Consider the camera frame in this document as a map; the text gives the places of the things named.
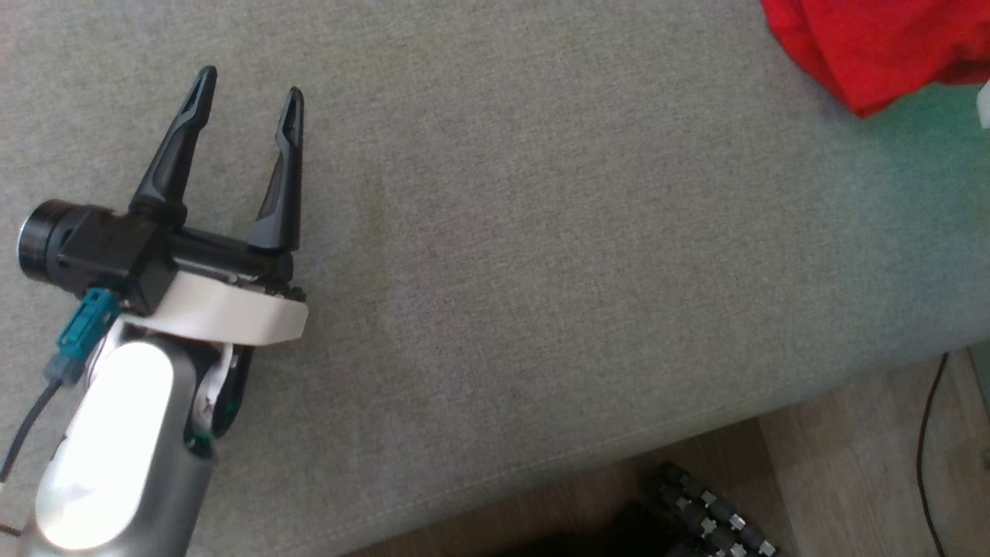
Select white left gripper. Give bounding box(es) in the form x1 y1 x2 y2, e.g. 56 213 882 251
116 66 310 349

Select red shorts with white stripe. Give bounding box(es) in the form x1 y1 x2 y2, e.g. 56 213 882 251
762 0 990 119

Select grey sofa seat cushion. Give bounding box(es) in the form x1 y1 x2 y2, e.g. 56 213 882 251
0 0 990 557

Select teal plug left camera cable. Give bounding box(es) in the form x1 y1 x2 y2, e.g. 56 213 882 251
0 288 123 484

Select thin dark floor cable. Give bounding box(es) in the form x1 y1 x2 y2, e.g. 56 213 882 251
917 352 951 557

